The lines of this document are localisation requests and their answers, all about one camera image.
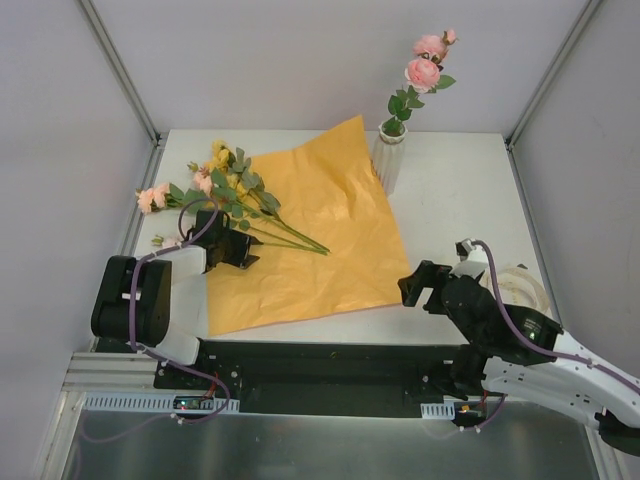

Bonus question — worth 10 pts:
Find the cream ribbon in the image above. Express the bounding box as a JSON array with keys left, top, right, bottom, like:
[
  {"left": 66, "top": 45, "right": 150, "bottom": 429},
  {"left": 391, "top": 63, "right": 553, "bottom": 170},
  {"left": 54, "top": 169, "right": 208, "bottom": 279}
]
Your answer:
[{"left": 497, "top": 266, "right": 551, "bottom": 314}]

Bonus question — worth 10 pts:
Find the pink yellow flower bouquet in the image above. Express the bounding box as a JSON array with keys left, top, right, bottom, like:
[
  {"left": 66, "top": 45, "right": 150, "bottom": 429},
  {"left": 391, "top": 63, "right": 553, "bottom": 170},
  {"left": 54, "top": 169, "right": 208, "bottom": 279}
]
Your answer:
[{"left": 135, "top": 140, "right": 330, "bottom": 255}]

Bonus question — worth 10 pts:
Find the orange wrapping paper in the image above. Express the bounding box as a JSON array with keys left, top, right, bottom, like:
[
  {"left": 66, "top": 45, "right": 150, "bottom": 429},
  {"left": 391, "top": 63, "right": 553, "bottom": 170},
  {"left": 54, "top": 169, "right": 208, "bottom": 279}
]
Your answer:
[{"left": 206, "top": 116, "right": 409, "bottom": 336}]

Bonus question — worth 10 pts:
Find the pink rose stem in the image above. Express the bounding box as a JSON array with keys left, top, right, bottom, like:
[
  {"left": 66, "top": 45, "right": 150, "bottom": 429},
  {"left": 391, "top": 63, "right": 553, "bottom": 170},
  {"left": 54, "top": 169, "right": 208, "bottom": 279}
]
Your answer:
[{"left": 381, "top": 29, "right": 458, "bottom": 138}]

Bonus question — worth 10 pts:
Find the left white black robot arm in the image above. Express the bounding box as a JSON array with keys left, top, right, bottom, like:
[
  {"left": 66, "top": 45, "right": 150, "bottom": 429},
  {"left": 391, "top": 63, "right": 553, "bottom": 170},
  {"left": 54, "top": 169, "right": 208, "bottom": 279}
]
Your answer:
[{"left": 91, "top": 213, "right": 261, "bottom": 389}]

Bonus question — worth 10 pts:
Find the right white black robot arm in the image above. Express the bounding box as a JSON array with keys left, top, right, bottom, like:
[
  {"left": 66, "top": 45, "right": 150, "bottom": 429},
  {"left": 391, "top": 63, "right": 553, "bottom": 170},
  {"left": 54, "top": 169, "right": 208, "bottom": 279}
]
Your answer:
[{"left": 398, "top": 260, "right": 639, "bottom": 456}]

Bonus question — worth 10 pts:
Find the white ribbed ceramic vase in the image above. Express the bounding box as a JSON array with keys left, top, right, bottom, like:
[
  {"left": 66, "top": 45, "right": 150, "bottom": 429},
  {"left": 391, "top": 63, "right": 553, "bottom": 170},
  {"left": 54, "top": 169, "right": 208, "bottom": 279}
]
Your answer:
[{"left": 371, "top": 124, "right": 407, "bottom": 196}]

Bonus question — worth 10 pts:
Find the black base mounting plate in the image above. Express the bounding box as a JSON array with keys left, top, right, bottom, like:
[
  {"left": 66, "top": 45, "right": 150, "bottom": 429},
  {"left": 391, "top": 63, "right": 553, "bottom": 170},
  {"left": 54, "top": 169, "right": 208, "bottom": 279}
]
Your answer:
[{"left": 153, "top": 340, "right": 483, "bottom": 418}]

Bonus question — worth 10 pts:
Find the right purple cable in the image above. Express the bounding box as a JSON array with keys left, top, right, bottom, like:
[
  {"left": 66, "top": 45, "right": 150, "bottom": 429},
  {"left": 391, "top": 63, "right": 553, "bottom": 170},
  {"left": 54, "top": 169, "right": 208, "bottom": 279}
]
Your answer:
[{"left": 424, "top": 240, "right": 640, "bottom": 441}]

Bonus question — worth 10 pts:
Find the purple cable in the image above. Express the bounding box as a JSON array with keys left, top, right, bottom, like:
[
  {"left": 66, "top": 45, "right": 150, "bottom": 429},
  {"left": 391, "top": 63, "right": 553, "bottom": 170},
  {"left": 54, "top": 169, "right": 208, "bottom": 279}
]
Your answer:
[
  {"left": 424, "top": 240, "right": 640, "bottom": 441},
  {"left": 79, "top": 196, "right": 232, "bottom": 443}
]

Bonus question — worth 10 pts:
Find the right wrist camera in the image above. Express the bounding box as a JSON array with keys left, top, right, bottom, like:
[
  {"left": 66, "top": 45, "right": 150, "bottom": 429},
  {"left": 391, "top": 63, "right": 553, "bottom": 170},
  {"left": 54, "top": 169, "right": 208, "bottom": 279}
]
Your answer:
[{"left": 451, "top": 239, "right": 489, "bottom": 279}]

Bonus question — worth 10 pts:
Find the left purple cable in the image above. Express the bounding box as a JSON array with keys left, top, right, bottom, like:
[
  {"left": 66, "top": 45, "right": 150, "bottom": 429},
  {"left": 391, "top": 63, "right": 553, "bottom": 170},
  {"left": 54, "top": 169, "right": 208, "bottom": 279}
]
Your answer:
[{"left": 79, "top": 196, "right": 232, "bottom": 443}]

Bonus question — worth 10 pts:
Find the right white cable duct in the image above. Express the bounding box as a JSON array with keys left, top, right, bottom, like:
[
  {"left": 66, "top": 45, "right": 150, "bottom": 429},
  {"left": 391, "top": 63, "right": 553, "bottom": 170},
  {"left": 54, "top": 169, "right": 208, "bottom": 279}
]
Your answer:
[{"left": 420, "top": 401, "right": 456, "bottom": 421}]

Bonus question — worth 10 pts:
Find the white cable duct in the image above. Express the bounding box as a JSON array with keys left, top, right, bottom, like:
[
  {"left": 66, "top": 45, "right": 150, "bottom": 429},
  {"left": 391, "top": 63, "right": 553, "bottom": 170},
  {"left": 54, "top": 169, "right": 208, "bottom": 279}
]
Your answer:
[
  {"left": 84, "top": 392, "right": 240, "bottom": 415},
  {"left": 420, "top": 401, "right": 456, "bottom": 421}
]

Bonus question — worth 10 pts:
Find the left aluminium corner post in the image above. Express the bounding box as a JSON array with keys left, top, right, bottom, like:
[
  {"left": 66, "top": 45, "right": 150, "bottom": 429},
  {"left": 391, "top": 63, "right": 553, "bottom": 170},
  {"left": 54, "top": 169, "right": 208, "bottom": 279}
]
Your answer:
[{"left": 77, "top": 0, "right": 162, "bottom": 145}]

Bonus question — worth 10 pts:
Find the aluminium corner post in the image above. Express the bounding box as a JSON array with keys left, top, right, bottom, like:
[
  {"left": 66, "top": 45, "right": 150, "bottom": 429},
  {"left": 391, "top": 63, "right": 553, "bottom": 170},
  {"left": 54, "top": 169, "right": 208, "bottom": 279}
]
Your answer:
[
  {"left": 77, "top": 0, "right": 162, "bottom": 145},
  {"left": 504, "top": 0, "right": 606, "bottom": 149}
]

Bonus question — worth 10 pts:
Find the left white cable duct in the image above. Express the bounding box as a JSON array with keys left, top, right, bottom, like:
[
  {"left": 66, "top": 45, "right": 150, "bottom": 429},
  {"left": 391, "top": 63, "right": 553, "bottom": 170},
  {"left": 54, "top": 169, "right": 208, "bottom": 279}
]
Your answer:
[{"left": 84, "top": 392, "right": 240, "bottom": 415}]

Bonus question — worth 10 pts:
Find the aluminium rail frame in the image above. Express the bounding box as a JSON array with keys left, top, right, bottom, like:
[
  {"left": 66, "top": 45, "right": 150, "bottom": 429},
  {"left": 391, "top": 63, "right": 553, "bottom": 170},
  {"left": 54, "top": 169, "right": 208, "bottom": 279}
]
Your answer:
[{"left": 62, "top": 352, "right": 157, "bottom": 392}]

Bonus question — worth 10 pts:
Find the right aluminium corner post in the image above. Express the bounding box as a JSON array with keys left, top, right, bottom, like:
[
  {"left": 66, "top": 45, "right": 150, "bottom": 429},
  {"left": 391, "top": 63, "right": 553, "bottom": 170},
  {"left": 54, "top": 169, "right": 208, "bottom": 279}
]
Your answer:
[{"left": 504, "top": 0, "right": 606, "bottom": 149}]

